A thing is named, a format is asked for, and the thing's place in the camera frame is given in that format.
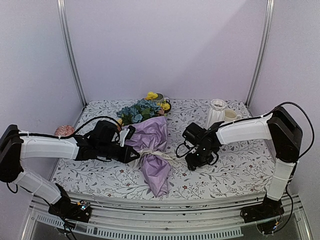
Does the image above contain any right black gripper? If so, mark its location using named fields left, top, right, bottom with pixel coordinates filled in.
left=185, top=144, right=215, bottom=171

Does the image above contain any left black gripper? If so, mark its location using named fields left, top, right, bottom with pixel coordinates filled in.
left=98, top=142, right=141, bottom=164

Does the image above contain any cream ribbon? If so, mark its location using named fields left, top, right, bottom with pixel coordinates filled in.
left=128, top=148, right=174, bottom=170

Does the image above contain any artificial flower bouquet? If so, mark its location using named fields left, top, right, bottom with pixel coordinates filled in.
left=116, top=91, right=166, bottom=126

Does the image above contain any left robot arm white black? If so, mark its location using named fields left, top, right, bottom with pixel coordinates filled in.
left=0, top=120, right=140, bottom=217

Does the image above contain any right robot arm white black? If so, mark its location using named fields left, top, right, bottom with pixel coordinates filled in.
left=182, top=106, right=303, bottom=218

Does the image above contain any white ribbed vase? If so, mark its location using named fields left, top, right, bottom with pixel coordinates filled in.
left=205, top=99, right=227, bottom=129

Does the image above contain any cream mug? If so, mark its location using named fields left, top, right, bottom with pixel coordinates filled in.
left=224, top=108, right=242, bottom=122

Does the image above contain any floral patterned tablecloth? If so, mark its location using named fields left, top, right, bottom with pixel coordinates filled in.
left=51, top=99, right=275, bottom=201

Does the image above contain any dark red saucer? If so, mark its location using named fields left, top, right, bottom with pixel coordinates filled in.
left=162, top=99, right=172, bottom=114

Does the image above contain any striped grey cup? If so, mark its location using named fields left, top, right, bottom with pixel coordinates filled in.
left=152, top=93, right=170, bottom=105

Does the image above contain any red patterned bowl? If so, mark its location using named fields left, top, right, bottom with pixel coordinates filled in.
left=54, top=125, right=75, bottom=137

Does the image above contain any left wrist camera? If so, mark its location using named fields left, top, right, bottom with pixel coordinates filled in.
left=119, top=125, right=136, bottom=147

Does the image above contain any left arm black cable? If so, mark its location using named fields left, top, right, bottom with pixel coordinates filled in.
left=19, top=116, right=123, bottom=138

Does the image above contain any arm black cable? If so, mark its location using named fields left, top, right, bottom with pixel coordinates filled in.
left=262, top=101, right=315, bottom=161
left=19, top=116, right=123, bottom=138

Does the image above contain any front aluminium rail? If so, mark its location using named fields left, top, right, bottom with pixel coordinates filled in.
left=21, top=192, right=312, bottom=240

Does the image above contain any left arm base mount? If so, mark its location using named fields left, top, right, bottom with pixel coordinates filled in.
left=48, top=197, right=92, bottom=223

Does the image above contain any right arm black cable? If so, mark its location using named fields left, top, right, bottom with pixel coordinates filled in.
left=262, top=101, right=315, bottom=161

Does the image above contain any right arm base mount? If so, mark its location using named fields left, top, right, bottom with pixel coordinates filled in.
left=240, top=197, right=285, bottom=235

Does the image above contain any right aluminium frame post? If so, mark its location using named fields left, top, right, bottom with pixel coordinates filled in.
left=245, top=0, right=275, bottom=108

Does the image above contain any aluminium frame post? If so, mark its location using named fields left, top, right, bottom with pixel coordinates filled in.
left=56, top=0, right=88, bottom=108
left=245, top=0, right=275, bottom=108

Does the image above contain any left aluminium frame post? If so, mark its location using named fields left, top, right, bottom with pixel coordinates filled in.
left=56, top=0, right=88, bottom=108

